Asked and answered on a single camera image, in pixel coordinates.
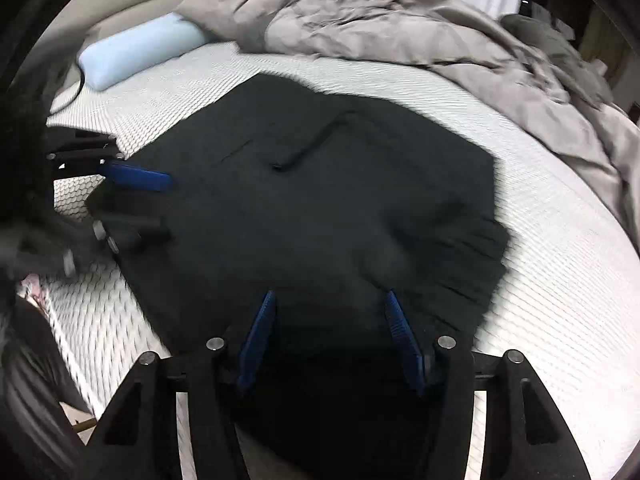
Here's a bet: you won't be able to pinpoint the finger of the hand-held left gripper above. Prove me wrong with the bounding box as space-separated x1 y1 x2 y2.
62 214 172 277
45 127 174 194

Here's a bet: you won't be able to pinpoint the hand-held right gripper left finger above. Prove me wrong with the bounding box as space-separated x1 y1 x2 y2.
75 290 277 480

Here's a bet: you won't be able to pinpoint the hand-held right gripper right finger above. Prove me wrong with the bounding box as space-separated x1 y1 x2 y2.
384 290 591 480

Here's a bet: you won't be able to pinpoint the black pants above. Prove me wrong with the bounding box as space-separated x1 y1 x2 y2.
85 74 511 480

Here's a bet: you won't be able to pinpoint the light blue pillow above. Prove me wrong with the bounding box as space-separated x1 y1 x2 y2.
77 12 216 92

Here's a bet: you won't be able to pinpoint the bed with hexagon-patterned sheet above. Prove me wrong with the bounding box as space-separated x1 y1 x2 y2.
42 42 640 480

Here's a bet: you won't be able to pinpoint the dark cloth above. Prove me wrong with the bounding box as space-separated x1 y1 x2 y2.
0 295 88 480

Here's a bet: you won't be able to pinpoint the grey duvet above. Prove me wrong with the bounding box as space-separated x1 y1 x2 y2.
175 0 640 241

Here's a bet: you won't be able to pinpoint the black cable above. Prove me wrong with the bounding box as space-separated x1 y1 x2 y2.
49 60 86 113

